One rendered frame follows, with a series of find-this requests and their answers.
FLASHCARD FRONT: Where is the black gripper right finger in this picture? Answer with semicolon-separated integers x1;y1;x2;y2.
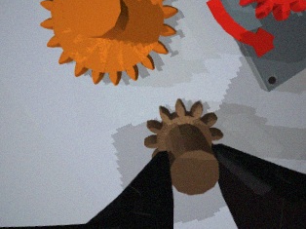
211;144;306;229

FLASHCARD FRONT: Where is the orange gear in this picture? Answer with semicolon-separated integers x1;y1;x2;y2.
40;0;178;86

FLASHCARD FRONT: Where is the brown gear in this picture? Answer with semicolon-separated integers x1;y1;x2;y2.
144;97;223;195

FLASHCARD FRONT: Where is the red curved arrow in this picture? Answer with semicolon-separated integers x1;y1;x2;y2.
207;0;275;57

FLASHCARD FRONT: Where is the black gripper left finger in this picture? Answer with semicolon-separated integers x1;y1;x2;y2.
0;151;173;229

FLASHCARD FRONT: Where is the grey board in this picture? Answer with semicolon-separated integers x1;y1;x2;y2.
220;0;306;92

